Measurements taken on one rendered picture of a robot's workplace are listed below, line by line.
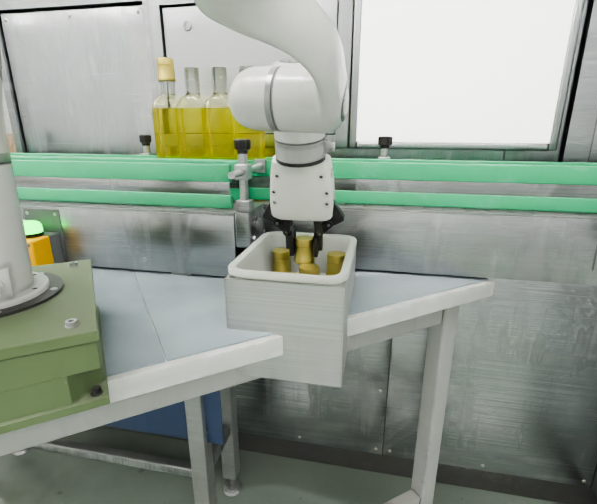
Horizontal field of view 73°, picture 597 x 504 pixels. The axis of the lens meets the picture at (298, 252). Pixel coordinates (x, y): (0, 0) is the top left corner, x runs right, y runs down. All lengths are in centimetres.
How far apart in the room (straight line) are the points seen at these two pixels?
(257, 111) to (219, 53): 55
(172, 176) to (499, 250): 62
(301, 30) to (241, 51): 61
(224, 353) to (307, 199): 26
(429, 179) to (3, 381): 69
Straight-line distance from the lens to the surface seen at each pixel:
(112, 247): 88
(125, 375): 55
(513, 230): 82
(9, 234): 55
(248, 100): 50
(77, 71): 127
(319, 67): 43
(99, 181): 89
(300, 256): 68
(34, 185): 99
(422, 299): 73
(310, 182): 61
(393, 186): 80
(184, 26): 108
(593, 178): 87
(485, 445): 133
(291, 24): 42
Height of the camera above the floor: 104
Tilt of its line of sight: 18 degrees down
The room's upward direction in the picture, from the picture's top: straight up
